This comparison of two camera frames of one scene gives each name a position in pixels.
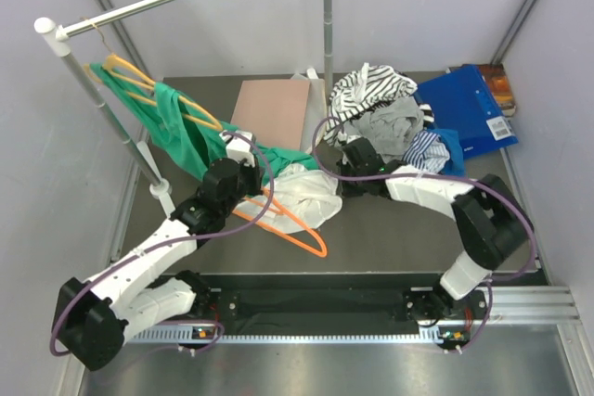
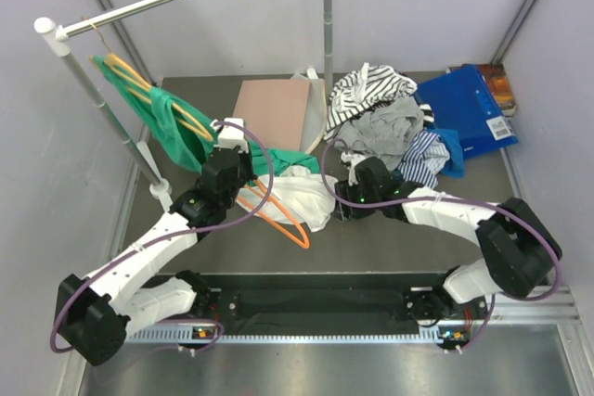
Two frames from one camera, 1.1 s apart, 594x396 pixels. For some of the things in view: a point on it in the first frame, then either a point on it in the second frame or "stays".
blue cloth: (456, 162) stays
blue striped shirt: (427, 151) stays
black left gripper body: (248, 184) stays
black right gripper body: (352, 187) to (356, 193)
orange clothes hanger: (282, 206) to (268, 195)
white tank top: (302, 198) stays
